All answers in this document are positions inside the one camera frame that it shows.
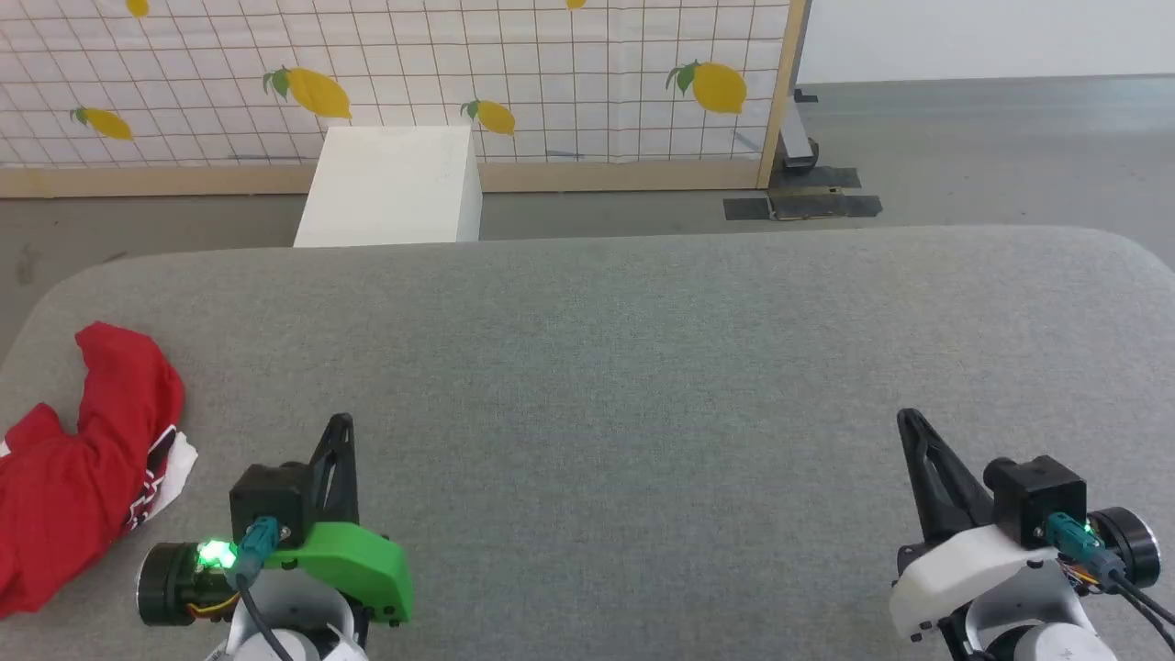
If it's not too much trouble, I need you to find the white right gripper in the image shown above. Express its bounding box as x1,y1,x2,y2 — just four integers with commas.
888,409,1066,644

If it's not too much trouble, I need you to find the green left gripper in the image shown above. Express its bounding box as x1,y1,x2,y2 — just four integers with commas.
264,413,415,627

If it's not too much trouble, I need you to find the red and white basketball jersey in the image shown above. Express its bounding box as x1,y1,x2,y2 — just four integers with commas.
0,321,199,619

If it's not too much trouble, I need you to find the white box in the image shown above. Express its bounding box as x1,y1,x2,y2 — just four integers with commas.
293,125,484,249

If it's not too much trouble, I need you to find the black floor tape patch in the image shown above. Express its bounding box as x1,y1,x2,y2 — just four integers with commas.
722,188,885,222
767,165,863,192

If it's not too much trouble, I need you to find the grey metal partition foot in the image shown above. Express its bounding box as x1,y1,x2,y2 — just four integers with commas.
777,0,821,172

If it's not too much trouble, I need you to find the lemon print partition panel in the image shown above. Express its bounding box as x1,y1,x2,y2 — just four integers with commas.
0,0,809,199

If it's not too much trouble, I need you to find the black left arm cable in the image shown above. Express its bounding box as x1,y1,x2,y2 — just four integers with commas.
231,517,297,661

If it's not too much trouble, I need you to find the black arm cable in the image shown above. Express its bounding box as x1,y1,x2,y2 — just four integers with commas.
231,517,297,661
1046,513,1175,648

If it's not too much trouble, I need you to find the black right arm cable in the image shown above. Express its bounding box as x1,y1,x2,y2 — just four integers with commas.
1046,513,1175,648

